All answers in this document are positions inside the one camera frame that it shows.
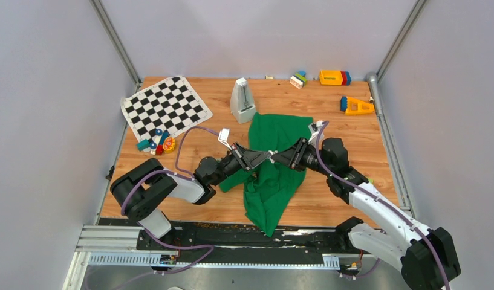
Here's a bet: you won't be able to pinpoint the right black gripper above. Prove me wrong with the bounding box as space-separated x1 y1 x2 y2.
271 138 331 178

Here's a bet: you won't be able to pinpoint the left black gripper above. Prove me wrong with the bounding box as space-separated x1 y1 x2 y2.
212 142 271 187

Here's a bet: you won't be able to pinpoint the silver brooch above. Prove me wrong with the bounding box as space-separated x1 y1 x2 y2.
268 150 278 164

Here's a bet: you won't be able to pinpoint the green garment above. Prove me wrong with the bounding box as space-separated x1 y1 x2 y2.
219 113 313 237

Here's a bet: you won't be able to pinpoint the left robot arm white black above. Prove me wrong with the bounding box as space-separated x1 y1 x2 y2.
110 143 274 250

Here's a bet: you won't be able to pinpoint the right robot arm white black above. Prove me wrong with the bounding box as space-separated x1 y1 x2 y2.
272 138 461 289

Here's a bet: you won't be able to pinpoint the grey metronome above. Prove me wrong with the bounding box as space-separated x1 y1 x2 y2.
230 77 257 124

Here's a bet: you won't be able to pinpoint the white green blue toy blocks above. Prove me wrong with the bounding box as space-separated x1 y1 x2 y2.
290 71 308 89

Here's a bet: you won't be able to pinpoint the orange blue toy ramp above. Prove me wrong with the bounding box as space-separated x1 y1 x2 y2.
340 96 375 115

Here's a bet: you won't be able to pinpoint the yellow round toy block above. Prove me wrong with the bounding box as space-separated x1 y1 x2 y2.
162 137 176 153

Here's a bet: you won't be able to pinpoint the yellow red blue toy block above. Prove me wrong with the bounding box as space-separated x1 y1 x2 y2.
319 70 351 86

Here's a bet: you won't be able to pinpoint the black white checkerboard sheet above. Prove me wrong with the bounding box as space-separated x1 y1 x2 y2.
120 76 213 142

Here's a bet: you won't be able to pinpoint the blue red toy block figure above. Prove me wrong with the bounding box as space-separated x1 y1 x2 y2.
149 129 170 155

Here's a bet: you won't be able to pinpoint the teal toy block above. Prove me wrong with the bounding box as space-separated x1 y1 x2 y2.
136 140 151 152

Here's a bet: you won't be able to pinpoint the grey metal pipe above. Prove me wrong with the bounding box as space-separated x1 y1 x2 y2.
366 72 383 117

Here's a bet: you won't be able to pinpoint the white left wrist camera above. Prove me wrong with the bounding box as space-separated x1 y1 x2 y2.
218 128 230 147

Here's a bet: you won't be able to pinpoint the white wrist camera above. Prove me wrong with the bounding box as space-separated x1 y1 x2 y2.
308 120 325 146
218 128 230 147

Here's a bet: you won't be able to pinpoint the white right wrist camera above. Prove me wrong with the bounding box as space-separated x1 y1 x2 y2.
308 120 325 146

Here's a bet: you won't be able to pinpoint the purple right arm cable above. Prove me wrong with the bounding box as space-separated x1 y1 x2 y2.
314 120 452 290

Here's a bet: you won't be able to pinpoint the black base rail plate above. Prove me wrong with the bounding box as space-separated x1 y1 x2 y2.
135 221 377 265

